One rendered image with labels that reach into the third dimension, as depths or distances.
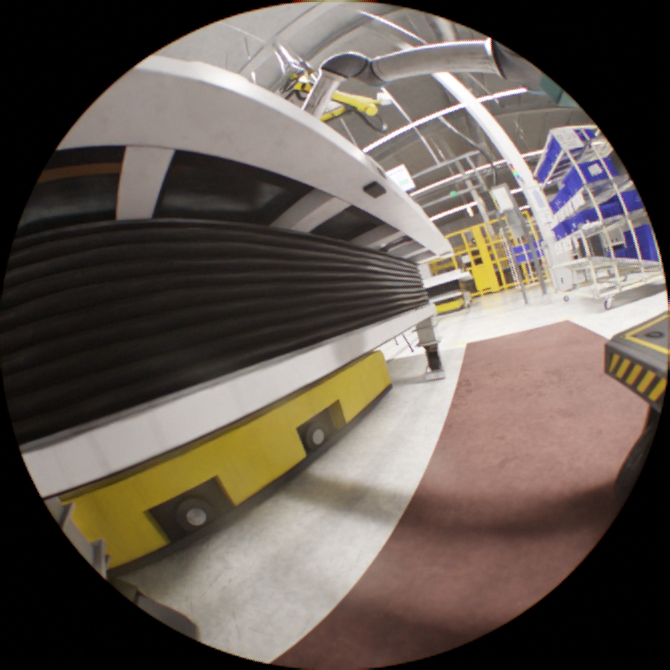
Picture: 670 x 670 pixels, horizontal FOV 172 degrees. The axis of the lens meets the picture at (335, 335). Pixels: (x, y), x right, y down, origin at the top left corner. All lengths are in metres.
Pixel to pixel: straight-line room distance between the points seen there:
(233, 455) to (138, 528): 0.35
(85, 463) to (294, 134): 0.52
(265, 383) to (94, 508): 0.55
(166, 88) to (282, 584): 0.79
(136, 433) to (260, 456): 0.46
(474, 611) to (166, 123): 0.80
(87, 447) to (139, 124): 0.38
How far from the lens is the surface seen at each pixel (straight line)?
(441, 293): 5.52
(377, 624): 0.47
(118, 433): 0.29
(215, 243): 0.53
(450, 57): 0.86
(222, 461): 0.64
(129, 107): 0.36
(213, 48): 9.98
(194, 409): 0.29
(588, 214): 2.54
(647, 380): 0.37
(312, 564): 0.56
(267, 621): 0.53
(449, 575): 0.48
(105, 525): 0.69
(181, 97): 0.35
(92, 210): 0.68
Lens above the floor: 0.46
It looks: 2 degrees down
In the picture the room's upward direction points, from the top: 16 degrees counter-clockwise
